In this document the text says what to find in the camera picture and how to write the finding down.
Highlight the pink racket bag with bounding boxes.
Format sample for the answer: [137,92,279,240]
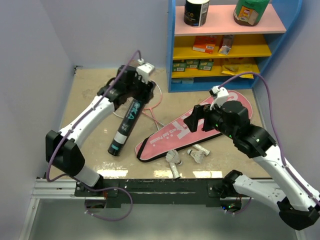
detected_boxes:
[134,89,253,163]

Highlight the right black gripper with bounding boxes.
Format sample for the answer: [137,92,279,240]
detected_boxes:
[183,99,237,139]

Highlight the yellow snack bag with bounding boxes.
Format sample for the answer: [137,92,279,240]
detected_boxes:
[221,63,254,76]

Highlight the green box left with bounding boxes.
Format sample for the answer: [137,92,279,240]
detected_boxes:
[172,59,187,72]

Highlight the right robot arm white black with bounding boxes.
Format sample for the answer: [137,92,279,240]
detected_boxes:
[183,100,320,231]

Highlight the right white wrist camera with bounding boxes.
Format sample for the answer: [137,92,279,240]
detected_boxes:
[209,85,229,110]

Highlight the green box right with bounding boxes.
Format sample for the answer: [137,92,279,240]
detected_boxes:
[198,58,214,71]

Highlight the white shuttlecock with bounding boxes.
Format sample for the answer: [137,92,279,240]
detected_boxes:
[187,149,206,164]
[165,149,182,165]

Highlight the black shuttlecock tube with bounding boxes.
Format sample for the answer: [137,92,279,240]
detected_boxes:
[107,99,145,156]

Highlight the white racket handle right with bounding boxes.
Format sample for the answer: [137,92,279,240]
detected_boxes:
[193,144,210,156]

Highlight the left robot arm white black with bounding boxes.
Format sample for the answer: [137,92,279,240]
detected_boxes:
[45,63,155,196]

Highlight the purple cable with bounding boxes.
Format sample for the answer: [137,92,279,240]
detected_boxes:
[46,49,143,222]
[219,71,318,216]

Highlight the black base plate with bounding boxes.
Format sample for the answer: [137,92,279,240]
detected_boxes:
[74,178,240,208]

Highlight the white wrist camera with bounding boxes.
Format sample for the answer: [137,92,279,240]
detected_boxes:
[209,85,229,110]
[136,58,155,83]

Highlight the orange box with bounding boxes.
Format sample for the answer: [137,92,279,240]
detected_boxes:
[192,35,217,54]

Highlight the white racket handle front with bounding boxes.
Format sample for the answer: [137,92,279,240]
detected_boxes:
[169,162,181,179]

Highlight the black white can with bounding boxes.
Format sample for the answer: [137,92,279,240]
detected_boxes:
[183,0,210,27]

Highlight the blue shelf unit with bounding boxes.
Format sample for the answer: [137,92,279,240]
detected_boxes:
[166,0,302,92]

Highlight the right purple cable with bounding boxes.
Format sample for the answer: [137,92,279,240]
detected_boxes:
[219,71,318,216]

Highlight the aluminium rail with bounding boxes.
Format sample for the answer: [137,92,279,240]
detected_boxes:
[31,179,103,200]

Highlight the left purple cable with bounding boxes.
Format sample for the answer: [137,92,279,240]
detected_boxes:
[46,49,143,222]

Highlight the white racket handle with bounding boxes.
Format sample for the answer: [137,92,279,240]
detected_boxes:
[193,144,210,156]
[169,162,181,179]

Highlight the silver brown pouch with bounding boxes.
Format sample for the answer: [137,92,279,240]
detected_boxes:
[218,34,235,56]

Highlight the green box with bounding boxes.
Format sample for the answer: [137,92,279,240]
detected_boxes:
[172,59,187,72]
[185,59,200,69]
[198,58,214,71]

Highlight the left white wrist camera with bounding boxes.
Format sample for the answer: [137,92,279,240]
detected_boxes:
[136,58,155,83]

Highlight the pink badminton racket right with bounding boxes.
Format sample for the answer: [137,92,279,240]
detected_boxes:
[142,82,164,130]

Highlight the green box middle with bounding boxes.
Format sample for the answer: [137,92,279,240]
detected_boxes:
[185,59,200,69]

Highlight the green brown jar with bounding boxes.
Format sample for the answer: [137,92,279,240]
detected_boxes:
[233,0,270,27]

